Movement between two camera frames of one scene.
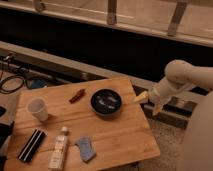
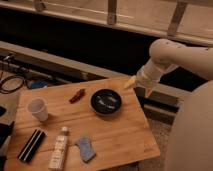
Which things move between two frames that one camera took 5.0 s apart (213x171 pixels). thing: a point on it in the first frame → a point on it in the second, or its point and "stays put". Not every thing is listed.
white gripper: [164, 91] → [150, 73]
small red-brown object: [79, 94] stays put
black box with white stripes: [31, 146] stays put
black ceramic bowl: [106, 102] stays put
